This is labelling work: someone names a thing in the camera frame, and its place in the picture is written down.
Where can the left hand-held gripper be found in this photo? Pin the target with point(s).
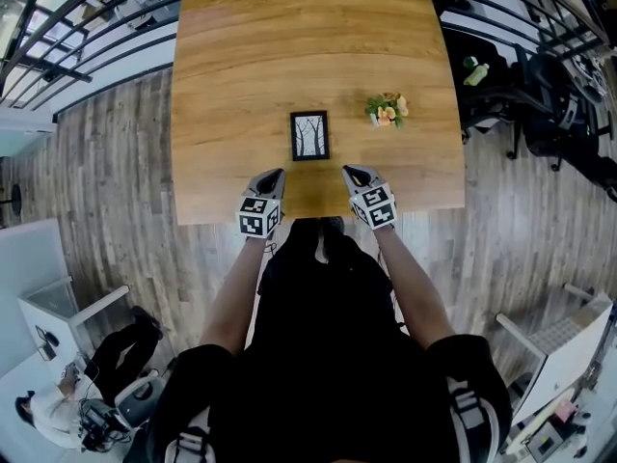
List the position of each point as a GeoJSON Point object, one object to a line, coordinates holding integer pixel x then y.
{"type": "Point", "coordinates": [258, 217]}

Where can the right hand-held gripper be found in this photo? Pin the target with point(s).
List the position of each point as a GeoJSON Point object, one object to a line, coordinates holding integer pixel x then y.
{"type": "Point", "coordinates": [376, 208]}

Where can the black picture frame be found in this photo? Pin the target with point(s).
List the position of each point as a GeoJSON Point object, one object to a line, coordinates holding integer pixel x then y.
{"type": "Point", "coordinates": [310, 135]}

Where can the person's right forearm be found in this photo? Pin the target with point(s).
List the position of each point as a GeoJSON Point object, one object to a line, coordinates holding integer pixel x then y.
{"type": "Point", "coordinates": [414, 287]}

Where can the person's left forearm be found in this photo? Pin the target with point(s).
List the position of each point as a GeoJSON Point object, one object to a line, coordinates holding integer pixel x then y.
{"type": "Point", "coordinates": [231, 297]}

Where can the person's right black shoe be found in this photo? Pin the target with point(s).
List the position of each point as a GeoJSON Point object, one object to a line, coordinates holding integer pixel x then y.
{"type": "Point", "coordinates": [333, 224]}

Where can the orange flowers in white pot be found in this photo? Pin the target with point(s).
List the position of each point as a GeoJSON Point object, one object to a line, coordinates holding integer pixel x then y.
{"type": "Point", "coordinates": [388, 111]}

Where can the black office chair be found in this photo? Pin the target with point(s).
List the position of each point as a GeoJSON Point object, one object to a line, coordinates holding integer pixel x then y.
{"type": "Point", "coordinates": [491, 104]}
{"type": "Point", "coordinates": [549, 128]}

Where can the light green bottle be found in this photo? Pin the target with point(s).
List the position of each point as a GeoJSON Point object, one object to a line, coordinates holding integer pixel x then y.
{"type": "Point", "coordinates": [476, 75]}

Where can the dark green bottle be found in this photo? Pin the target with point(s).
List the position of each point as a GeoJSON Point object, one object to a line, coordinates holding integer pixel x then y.
{"type": "Point", "coordinates": [470, 62]}

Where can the person's black clothing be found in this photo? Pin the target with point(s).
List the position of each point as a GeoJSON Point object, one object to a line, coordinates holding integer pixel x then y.
{"type": "Point", "coordinates": [328, 355]}

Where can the grey shell office chair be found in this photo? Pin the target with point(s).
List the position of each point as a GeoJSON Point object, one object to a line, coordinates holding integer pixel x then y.
{"type": "Point", "coordinates": [140, 400]}

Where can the white desk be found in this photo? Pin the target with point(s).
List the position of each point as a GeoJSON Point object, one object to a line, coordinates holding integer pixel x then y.
{"type": "Point", "coordinates": [29, 258]}

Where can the black stool base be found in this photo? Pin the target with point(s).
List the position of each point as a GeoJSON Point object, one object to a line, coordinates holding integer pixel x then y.
{"type": "Point", "coordinates": [16, 196]}

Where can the black computer mouse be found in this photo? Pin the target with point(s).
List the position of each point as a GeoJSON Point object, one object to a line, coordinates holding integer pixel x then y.
{"type": "Point", "coordinates": [52, 339]}

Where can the white table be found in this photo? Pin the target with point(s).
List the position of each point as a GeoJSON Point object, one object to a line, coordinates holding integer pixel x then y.
{"type": "Point", "coordinates": [569, 360]}

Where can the black electronic equipment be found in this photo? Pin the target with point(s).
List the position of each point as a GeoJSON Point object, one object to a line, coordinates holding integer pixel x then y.
{"type": "Point", "coordinates": [99, 422]}

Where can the round beige table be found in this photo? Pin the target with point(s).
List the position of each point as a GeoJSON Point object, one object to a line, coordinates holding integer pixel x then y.
{"type": "Point", "coordinates": [540, 417]}

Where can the pink object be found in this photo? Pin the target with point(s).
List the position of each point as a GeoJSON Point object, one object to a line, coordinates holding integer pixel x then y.
{"type": "Point", "coordinates": [566, 410]}

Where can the grey device with screen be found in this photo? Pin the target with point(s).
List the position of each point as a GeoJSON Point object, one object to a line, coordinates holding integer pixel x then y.
{"type": "Point", "coordinates": [544, 444]}

